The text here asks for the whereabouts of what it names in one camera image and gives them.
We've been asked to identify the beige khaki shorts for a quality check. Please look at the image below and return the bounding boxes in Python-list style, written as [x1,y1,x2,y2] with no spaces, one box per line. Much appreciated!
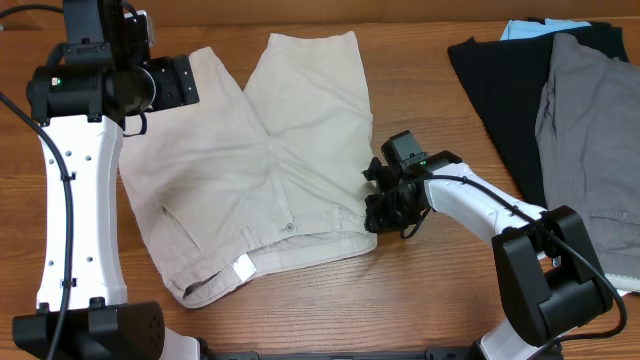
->
[119,32,377,309]

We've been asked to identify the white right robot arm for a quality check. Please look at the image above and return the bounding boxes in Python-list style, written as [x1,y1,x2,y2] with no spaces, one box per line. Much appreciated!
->
[363,150,619,359]

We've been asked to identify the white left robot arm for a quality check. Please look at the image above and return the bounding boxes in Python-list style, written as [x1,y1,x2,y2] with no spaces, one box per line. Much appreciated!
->
[12,0,210,359]

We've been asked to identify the black garment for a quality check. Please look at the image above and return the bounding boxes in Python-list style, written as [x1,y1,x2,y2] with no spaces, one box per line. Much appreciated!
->
[448,24,635,207]

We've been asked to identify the grey garment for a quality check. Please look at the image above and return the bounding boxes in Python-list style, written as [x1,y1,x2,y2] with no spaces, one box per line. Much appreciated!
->
[535,33,639,292]

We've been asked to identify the light blue garment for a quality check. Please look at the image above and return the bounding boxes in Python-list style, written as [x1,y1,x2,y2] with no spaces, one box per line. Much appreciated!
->
[500,18,591,41]

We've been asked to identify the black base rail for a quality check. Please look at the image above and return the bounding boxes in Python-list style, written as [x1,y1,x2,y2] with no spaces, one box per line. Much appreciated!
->
[204,345,484,360]

